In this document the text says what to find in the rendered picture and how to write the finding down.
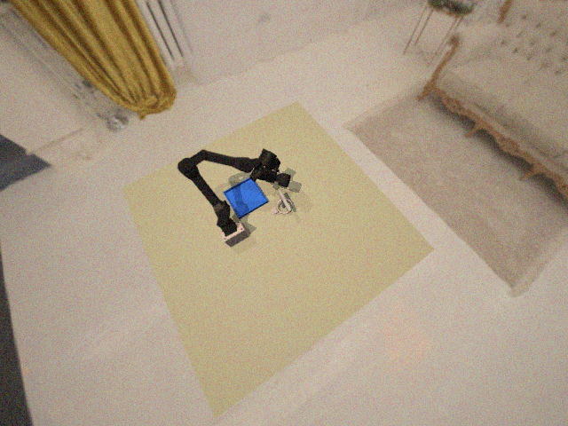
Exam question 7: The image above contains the grey metal cross-bar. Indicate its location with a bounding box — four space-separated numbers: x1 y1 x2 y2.
278 190 292 212

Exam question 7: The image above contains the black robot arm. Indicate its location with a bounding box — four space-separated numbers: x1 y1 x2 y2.
178 148 280 237

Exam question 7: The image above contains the blue tray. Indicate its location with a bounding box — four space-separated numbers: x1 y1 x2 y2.
223 177 268 219

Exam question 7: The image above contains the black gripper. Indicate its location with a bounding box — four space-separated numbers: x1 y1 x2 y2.
265 169 291 187

